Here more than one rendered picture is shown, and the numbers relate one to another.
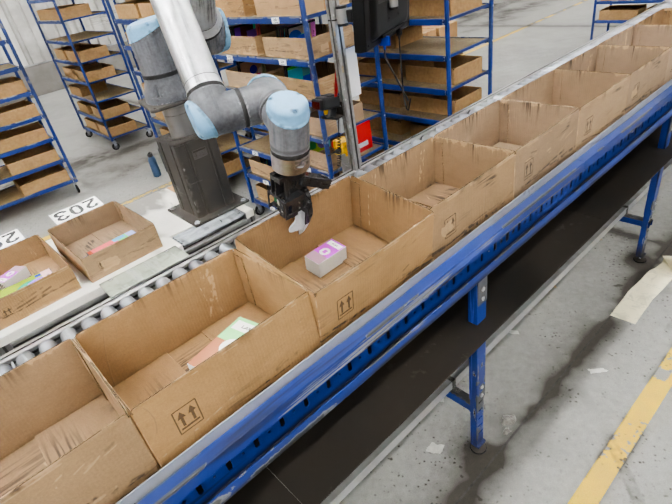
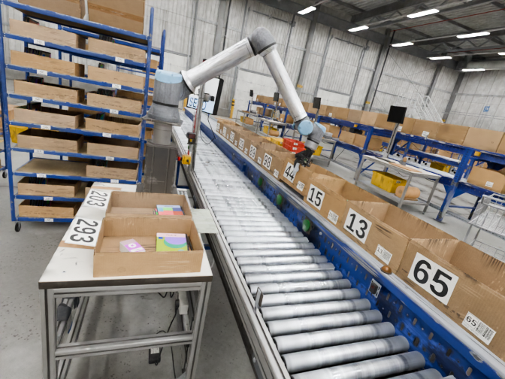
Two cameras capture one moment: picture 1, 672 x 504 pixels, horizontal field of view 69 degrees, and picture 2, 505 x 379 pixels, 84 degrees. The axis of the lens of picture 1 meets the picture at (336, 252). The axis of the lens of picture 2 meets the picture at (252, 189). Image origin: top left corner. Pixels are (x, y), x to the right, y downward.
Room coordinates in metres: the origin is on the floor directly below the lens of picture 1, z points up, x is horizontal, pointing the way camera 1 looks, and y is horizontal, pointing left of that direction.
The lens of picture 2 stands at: (0.92, 2.01, 1.44)
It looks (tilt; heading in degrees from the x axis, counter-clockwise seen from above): 17 degrees down; 285
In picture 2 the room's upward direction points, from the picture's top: 12 degrees clockwise
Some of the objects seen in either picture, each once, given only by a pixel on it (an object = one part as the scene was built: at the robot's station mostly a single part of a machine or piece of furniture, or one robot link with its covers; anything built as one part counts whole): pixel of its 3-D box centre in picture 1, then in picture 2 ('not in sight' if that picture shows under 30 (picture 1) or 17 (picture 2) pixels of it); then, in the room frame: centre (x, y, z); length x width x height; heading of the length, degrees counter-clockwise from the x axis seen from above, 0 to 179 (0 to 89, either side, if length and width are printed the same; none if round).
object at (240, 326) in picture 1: (236, 358); not in sight; (0.79, 0.25, 0.92); 0.16 x 0.11 x 0.07; 140
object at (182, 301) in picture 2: not in sight; (178, 285); (1.53, 0.84, 0.41); 0.45 x 0.06 x 0.08; 127
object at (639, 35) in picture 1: (647, 54); (236, 134); (2.23, -1.56, 0.96); 0.39 x 0.29 x 0.17; 127
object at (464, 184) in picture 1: (433, 194); (286, 166); (1.28, -0.31, 0.96); 0.39 x 0.29 x 0.17; 127
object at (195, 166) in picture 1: (196, 171); (159, 168); (1.94, 0.50, 0.91); 0.26 x 0.26 x 0.33; 37
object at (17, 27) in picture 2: not in sight; (50, 36); (3.18, 0.23, 1.59); 0.40 x 0.30 x 0.10; 36
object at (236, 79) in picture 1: (263, 73); (52, 116); (3.19, 0.24, 0.99); 0.40 x 0.30 x 0.10; 35
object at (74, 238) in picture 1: (104, 237); (149, 211); (1.73, 0.87, 0.80); 0.38 x 0.28 x 0.10; 39
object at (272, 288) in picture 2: not in sight; (301, 287); (0.90, 0.93, 0.72); 0.52 x 0.05 x 0.05; 37
